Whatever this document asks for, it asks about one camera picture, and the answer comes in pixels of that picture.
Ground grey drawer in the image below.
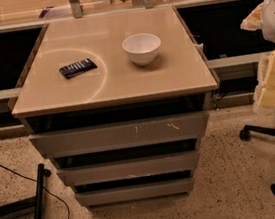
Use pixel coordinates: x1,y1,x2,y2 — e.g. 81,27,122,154
57,151,199,186
75,177,195,207
29,111,209,159

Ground grey drawer cabinet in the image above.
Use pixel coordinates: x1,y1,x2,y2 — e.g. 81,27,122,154
9,6,218,196

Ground black remote control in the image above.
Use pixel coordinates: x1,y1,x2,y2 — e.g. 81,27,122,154
59,58,98,79

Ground grey top drawer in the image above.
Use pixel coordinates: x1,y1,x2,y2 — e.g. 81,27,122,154
29,111,209,159

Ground grey bottom drawer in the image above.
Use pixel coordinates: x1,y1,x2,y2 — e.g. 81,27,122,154
75,177,195,207

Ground white bowl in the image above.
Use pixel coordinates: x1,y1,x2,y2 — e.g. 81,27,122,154
122,33,161,66

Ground black wheeled stand base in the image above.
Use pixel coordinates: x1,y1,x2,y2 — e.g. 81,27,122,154
0,163,51,219

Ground black floor cable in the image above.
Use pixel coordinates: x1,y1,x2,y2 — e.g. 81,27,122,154
0,131,72,219

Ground grey middle drawer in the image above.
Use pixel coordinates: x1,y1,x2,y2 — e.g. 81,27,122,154
57,151,199,186

